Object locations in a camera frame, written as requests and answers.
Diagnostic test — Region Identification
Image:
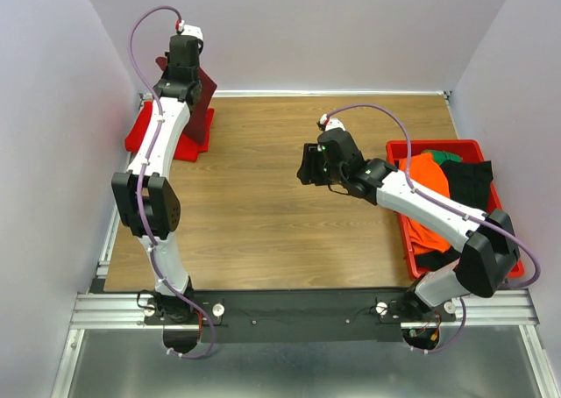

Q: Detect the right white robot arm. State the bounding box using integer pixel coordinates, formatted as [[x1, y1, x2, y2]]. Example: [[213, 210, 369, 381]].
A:
[[297, 128, 520, 319]]

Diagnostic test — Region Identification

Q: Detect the red plastic bin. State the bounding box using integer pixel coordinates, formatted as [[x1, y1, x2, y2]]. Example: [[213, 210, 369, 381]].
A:
[[384, 139, 526, 281]]

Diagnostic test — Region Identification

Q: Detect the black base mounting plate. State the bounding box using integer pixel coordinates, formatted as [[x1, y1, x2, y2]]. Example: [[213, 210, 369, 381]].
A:
[[144, 287, 459, 345]]

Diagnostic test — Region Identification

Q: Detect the maroon t shirt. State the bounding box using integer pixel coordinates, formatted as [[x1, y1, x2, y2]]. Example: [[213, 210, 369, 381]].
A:
[[153, 51, 217, 146]]

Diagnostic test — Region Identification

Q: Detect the orange t shirt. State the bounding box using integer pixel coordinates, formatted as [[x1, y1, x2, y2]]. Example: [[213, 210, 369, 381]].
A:
[[404, 153, 451, 255]]

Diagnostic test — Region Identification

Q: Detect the black t shirt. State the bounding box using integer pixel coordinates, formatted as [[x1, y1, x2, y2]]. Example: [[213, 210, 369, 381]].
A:
[[414, 160, 494, 271]]

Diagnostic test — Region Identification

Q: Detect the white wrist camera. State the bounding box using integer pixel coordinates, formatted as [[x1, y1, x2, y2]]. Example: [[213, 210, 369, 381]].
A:
[[316, 114, 345, 131], [175, 20, 203, 41]]

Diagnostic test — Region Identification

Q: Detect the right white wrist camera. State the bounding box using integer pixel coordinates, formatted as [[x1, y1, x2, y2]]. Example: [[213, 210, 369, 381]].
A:
[[316, 114, 345, 131]]

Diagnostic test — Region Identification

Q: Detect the green t shirt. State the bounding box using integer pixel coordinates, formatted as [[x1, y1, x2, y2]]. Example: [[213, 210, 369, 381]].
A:
[[423, 149, 463, 166]]

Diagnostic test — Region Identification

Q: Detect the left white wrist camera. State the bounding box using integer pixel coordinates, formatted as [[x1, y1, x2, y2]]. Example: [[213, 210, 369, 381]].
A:
[[175, 20, 203, 41]]

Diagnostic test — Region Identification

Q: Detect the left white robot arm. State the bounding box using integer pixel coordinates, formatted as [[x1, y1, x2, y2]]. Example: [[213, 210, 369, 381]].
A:
[[111, 32, 206, 320]]

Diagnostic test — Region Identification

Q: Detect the aluminium frame rail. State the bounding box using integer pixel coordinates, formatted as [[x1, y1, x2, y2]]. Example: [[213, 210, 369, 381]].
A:
[[401, 288, 541, 329]]

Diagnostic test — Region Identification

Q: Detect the folded red t shirt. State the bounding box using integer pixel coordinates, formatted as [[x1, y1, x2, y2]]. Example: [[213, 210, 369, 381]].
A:
[[124, 101, 215, 162]]

